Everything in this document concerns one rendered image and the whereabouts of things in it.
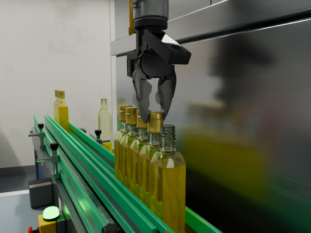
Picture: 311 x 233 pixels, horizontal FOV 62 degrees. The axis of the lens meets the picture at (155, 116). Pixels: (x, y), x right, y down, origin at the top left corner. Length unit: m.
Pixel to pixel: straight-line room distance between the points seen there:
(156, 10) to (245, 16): 0.17
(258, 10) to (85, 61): 3.22
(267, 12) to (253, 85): 0.13
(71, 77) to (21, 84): 0.61
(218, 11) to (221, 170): 0.34
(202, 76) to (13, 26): 3.27
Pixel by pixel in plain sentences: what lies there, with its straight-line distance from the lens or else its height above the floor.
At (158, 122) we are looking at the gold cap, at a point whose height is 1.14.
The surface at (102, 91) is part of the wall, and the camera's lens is 3.65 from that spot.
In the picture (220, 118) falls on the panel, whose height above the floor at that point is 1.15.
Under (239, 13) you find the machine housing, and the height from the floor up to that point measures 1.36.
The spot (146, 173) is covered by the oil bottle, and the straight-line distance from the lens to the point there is 0.57.
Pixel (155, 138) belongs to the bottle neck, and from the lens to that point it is 0.56.
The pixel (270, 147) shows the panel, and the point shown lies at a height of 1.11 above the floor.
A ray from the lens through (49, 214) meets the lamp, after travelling 0.86.
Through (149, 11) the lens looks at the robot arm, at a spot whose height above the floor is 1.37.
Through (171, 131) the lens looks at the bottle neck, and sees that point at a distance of 0.50.
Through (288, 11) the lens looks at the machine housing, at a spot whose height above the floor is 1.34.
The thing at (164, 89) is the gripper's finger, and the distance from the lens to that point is 0.56.
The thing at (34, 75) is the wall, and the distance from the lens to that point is 3.65.
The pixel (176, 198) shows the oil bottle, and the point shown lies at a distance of 0.54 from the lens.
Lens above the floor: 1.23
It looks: 8 degrees down
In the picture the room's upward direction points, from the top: straight up
